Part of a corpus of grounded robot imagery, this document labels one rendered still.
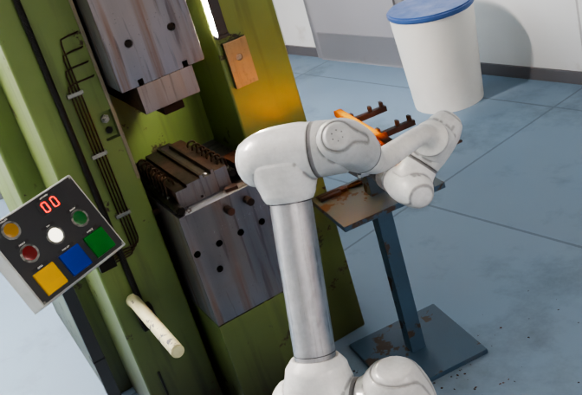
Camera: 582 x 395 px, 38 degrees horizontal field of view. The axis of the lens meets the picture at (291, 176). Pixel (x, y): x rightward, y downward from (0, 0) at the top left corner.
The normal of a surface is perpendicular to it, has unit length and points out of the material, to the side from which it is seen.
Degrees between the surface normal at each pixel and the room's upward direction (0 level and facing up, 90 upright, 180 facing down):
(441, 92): 94
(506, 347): 0
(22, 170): 90
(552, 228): 0
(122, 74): 90
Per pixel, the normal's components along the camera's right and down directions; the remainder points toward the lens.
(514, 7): -0.75, 0.45
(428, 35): -0.27, 0.53
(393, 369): -0.17, -0.88
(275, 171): -0.29, 0.21
